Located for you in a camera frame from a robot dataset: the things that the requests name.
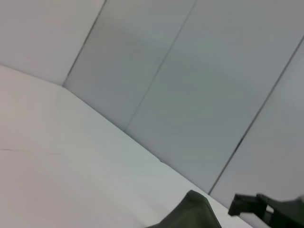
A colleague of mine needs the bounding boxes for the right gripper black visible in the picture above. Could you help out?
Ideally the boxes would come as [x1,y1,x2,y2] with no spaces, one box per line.
[227,193,304,228]

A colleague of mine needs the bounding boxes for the dark green t-shirt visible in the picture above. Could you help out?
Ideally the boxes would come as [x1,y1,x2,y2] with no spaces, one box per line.
[144,189,223,228]

